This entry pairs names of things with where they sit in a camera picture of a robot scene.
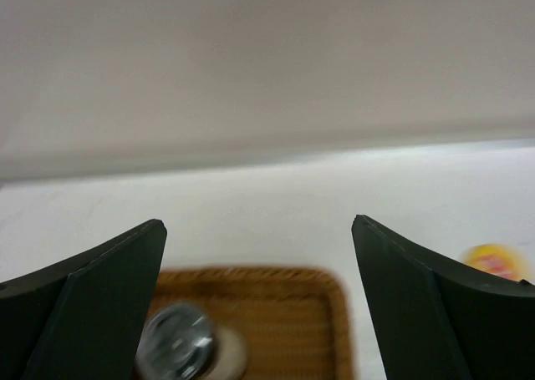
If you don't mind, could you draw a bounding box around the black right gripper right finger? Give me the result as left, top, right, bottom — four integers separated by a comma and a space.
352, 215, 534, 379

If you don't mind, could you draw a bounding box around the red chili sauce bottle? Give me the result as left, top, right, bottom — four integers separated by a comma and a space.
461, 243, 532, 282

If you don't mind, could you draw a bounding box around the clear top salt grinder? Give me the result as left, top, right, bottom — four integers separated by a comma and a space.
135, 301, 249, 380

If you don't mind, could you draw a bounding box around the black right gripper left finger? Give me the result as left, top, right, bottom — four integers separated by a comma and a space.
1, 219, 167, 379

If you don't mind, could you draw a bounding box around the brown wicker basket tray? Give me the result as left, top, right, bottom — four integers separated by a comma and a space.
148, 266, 358, 379

